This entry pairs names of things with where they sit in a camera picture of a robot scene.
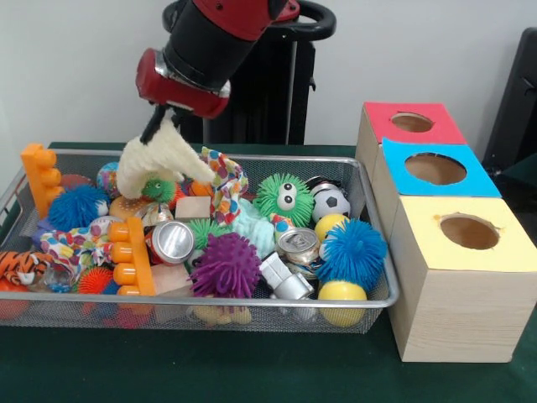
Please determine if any purple spiky ball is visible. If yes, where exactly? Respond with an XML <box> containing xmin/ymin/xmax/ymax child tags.
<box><xmin>190</xmin><ymin>233</ymin><xmax>262</xmax><ymax>299</ymax></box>

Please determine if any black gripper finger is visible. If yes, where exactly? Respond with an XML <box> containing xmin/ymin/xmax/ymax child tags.
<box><xmin>140</xmin><ymin>103</ymin><xmax>169</xmax><ymax>146</ymax></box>

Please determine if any orange toy building block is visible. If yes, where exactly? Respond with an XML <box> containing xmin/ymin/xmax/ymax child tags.
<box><xmin>20</xmin><ymin>143</ymin><xmax>65</xmax><ymax>221</ymax></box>
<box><xmin>104</xmin><ymin>217</ymin><xmax>155</xmax><ymax>296</ymax></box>

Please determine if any small soccer ball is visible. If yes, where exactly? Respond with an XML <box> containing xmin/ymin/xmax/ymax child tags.
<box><xmin>310</xmin><ymin>183</ymin><xmax>352</xmax><ymax>222</ymax></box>

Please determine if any colourful patterned cloth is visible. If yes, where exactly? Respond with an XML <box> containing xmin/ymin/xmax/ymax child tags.
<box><xmin>199</xmin><ymin>147</ymin><xmax>250</xmax><ymax>226</ymax></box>

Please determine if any yellow ball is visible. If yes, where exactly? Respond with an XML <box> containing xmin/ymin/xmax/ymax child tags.
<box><xmin>315</xmin><ymin>213</ymin><xmax>349</xmax><ymax>242</ymax></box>
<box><xmin>317</xmin><ymin>280</ymin><xmax>368</xmax><ymax>328</ymax></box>

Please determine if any wooden box with three holes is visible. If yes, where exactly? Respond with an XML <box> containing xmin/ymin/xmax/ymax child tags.
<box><xmin>356</xmin><ymin>102</ymin><xmax>537</xmax><ymax>364</ymax></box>

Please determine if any small blue spiky ball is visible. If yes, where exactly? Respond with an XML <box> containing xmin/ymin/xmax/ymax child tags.
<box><xmin>47</xmin><ymin>184</ymin><xmax>111</xmax><ymax>233</ymax></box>

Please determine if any green googly-eyed spiky ball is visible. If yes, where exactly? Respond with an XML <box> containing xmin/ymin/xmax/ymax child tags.
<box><xmin>253</xmin><ymin>173</ymin><xmax>316</xmax><ymax>228</ymax></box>

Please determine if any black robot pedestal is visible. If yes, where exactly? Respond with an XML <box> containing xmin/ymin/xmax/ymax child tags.
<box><xmin>162</xmin><ymin>0</ymin><xmax>338</xmax><ymax>145</ymax></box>

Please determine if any green spiky monster toy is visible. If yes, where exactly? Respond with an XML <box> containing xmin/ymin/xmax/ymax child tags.
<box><xmin>141</xmin><ymin>178</ymin><xmax>179</xmax><ymax>206</ymax></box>

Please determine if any large blue spiky ball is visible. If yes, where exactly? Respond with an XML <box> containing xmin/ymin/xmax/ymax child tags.
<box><xmin>317</xmin><ymin>219</ymin><xmax>388</xmax><ymax>291</ymax></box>

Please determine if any silver metal can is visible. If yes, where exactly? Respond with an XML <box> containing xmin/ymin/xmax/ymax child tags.
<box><xmin>274</xmin><ymin>227</ymin><xmax>322</xmax><ymax>280</ymax></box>
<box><xmin>141</xmin><ymin>217</ymin><xmax>196</xmax><ymax>264</ymax></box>

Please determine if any silver metal pipe fitting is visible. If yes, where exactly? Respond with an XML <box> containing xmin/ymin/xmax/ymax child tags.
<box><xmin>258</xmin><ymin>252</ymin><xmax>315</xmax><ymax>301</ymax></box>

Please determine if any dark green table cloth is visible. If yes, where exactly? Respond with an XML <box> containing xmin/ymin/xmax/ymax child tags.
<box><xmin>0</xmin><ymin>141</ymin><xmax>537</xmax><ymax>403</ymax></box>

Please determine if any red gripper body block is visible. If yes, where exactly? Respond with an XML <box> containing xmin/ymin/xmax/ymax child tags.
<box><xmin>135</xmin><ymin>48</ymin><xmax>232</xmax><ymax>119</ymax></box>

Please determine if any orange tiger striped toy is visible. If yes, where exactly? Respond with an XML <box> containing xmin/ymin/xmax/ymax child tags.
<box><xmin>0</xmin><ymin>249</ymin><xmax>53</xmax><ymax>288</ymax></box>

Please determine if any cream knitted cloth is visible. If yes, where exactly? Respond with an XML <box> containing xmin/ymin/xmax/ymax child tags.
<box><xmin>115</xmin><ymin>116</ymin><xmax>216</xmax><ymax>201</ymax></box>

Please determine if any shallow clear mesh bin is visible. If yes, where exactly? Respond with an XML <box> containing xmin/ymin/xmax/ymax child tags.
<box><xmin>0</xmin><ymin>149</ymin><xmax>400</xmax><ymax>335</ymax></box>

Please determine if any black chair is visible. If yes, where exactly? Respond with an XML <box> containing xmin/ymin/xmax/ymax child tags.
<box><xmin>485</xmin><ymin>28</ymin><xmax>537</xmax><ymax>177</ymax></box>

